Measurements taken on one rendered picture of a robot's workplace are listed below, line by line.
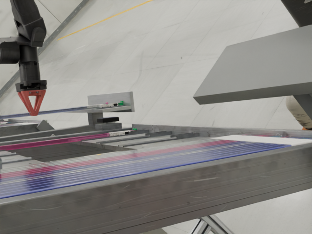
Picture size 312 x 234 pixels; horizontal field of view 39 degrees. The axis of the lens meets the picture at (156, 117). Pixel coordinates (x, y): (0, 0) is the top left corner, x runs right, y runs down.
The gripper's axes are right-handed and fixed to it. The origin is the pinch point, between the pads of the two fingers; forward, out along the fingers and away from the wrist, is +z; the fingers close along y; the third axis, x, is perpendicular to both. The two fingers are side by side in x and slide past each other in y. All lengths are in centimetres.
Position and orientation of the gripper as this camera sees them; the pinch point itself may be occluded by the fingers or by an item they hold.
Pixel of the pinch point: (33, 113)
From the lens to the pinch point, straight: 133.6
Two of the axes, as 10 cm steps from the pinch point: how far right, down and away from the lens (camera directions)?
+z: 0.9, 9.9, 0.5
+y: 5.3, -0.1, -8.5
